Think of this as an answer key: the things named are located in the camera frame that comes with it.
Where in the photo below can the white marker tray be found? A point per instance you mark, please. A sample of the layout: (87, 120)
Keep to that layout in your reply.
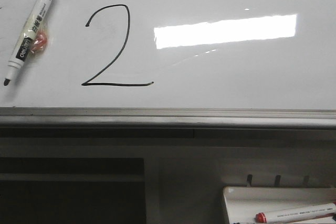
(241, 204)

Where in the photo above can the red capped white marker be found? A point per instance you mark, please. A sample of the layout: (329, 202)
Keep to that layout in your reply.
(296, 214)

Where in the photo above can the white black whiteboard marker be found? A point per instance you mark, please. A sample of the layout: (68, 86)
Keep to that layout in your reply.
(26, 38)

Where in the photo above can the dark metal tray hook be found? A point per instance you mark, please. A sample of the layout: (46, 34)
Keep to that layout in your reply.
(249, 180)
(277, 181)

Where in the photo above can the grey aluminium whiteboard frame rail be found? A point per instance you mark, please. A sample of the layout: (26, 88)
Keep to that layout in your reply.
(57, 122)

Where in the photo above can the white whiteboard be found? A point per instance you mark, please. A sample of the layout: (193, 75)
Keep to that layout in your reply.
(241, 54)

